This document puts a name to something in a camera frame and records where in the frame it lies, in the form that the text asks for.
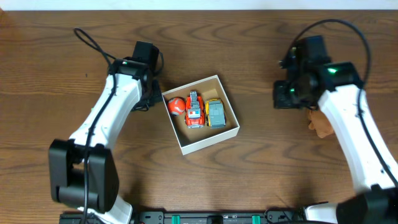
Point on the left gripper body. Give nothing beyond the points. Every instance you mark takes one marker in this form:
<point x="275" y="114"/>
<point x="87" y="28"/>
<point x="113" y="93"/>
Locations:
<point x="155" y="94"/>

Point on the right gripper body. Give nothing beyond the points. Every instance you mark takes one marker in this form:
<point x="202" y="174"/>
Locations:
<point x="283" y="95"/>

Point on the red and white ball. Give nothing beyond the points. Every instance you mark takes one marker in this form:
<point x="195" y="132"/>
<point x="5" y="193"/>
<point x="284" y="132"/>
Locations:
<point x="176" y="106"/>

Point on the brown plush toy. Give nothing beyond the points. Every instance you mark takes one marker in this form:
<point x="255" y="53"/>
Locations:
<point x="319" y="123"/>

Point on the red toy fire truck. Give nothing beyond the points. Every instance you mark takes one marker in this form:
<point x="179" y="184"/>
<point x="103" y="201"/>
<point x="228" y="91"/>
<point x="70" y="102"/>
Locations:
<point x="194" y="117"/>

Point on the white cardboard box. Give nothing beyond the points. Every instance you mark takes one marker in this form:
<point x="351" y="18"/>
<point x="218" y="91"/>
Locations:
<point x="194" y="139"/>

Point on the yellow and grey toy truck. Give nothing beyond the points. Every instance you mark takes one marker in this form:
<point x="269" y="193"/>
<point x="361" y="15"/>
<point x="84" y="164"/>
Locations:
<point x="214" y="111"/>

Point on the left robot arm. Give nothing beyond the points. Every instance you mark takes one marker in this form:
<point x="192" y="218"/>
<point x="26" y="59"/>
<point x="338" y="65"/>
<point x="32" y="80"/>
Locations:
<point x="82" y="170"/>

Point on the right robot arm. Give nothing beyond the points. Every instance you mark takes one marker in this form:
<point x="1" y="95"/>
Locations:
<point x="335" y="89"/>

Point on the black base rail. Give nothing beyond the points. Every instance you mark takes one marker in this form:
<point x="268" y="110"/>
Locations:
<point x="132" y="216"/>

